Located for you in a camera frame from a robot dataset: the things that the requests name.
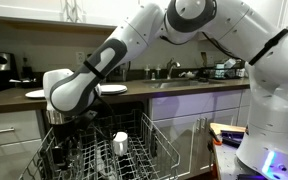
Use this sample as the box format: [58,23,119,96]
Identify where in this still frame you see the white mug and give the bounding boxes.
[112,131,129,157]

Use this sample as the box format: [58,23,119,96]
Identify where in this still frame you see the dish drying rack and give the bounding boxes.
[200,51,247,81]

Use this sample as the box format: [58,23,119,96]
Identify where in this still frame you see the small black clamp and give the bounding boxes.
[208,128,223,147]

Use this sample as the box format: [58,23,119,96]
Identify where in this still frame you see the wire dishwasher upper rack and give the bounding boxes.
[17,111,182,180]

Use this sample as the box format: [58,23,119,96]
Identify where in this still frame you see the white upper cabinet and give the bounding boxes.
[0,0,142,31]

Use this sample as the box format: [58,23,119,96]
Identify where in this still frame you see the wooden board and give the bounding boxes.
[209,122,247,136]

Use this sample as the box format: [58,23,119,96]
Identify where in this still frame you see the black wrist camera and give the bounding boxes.
[77,109,98,129]

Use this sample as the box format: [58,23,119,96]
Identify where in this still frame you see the white drawer front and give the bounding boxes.
[0,109,47,148]

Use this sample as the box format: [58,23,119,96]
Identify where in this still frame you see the tall black countertop appliance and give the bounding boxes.
[112,61,132,83]

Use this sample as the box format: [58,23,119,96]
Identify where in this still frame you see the chrome faucet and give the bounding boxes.
[165,58,182,80]

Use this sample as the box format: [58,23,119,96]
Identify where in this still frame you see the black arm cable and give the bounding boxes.
[158,31,288,144]

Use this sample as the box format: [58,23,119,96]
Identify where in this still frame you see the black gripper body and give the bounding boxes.
[50,116,85,148]

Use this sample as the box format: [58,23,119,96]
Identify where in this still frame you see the dark bottle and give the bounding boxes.
[18,56,35,81]

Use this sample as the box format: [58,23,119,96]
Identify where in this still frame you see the white lower cabinet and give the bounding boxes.
[150,89,252,176]

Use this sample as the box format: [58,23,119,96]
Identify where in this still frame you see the metal robot table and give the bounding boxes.
[210,122,288,180]

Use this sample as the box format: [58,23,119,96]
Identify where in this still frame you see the steel kitchen sink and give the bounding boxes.
[143,78,225,89]

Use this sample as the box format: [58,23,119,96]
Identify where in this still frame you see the white cabinet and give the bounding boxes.
[0,0,142,31]
[150,89,252,176]

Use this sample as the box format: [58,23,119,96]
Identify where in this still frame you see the white wall outlet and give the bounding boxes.
[75,51,86,65]

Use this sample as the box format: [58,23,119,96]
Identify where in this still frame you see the soap bottle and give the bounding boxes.
[143,64,151,80]
[155,64,162,80]

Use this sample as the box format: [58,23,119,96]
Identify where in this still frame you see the clear glass jar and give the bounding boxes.
[63,143,84,171]

